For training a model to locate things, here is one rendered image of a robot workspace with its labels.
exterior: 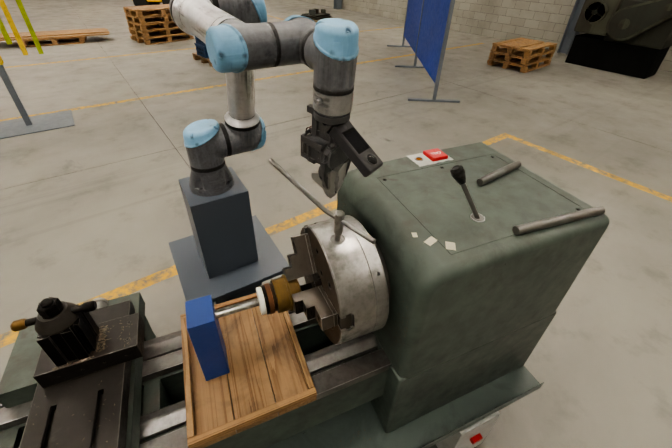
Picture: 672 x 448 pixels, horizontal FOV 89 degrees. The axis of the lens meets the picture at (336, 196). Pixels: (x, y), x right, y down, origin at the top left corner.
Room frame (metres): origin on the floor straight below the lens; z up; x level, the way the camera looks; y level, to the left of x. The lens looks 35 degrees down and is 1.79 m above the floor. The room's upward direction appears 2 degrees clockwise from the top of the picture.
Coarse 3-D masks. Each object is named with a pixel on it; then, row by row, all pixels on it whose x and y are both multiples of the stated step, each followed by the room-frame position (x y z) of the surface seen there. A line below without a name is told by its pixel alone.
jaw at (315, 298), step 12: (312, 288) 0.57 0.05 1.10; (300, 300) 0.53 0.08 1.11; (312, 300) 0.53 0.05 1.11; (324, 300) 0.53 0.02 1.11; (300, 312) 0.52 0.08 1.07; (312, 312) 0.51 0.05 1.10; (324, 312) 0.49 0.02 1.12; (336, 312) 0.49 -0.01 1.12; (324, 324) 0.47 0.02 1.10; (336, 324) 0.48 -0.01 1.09; (348, 324) 0.48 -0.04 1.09
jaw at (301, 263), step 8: (296, 240) 0.66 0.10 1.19; (304, 240) 0.66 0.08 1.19; (296, 248) 0.64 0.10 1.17; (304, 248) 0.65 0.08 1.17; (288, 256) 0.64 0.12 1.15; (296, 256) 0.63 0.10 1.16; (304, 256) 0.63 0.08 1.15; (312, 256) 0.64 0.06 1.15; (296, 264) 0.62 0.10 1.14; (304, 264) 0.62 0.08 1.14; (312, 264) 0.63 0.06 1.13; (288, 272) 0.60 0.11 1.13; (296, 272) 0.60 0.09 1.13; (304, 272) 0.61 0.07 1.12; (312, 272) 0.61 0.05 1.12; (288, 280) 0.59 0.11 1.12
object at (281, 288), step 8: (272, 280) 0.58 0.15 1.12; (280, 280) 0.58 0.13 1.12; (296, 280) 0.59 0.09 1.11; (264, 288) 0.56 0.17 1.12; (272, 288) 0.56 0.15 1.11; (280, 288) 0.56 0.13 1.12; (288, 288) 0.56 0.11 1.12; (296, 288) 0.57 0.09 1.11; (264, 296) 0.54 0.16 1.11; (272, 296) 0.54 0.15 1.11; (280, 296) 0.54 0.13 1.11; (288, 296) 0.54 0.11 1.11; (272, 304) 0.53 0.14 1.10; (280, 304) 0.53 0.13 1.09; (288, 304) 0.54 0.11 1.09; (272, 312) 0.52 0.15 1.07; (280, 312) 0.53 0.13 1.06
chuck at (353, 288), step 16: (320, 224) 0.68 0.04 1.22; (320, 240) 0.61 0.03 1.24; (352, 240) 0.61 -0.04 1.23; (320, 256) 0.59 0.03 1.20; (336, 256) 0.57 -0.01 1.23; (352, 256) 0.57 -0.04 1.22; (320, 272) 0.60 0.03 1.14; (336, 272) 0.53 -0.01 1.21; (352, 272) 0.54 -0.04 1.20; (368, 272) 0.55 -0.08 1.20; (336, 288) 0.51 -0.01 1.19; (352, 288) 0.51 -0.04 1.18; (368, 288) 0.52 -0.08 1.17; (336, 304) 0.50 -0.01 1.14; (352, 304) 0.49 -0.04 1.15; (368, 304) 0.50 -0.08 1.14; (352, 320) 0.49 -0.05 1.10; (368, 320) 0.49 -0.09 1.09; (336, 336) 0.49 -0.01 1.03; (352, 336) 0.48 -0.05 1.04
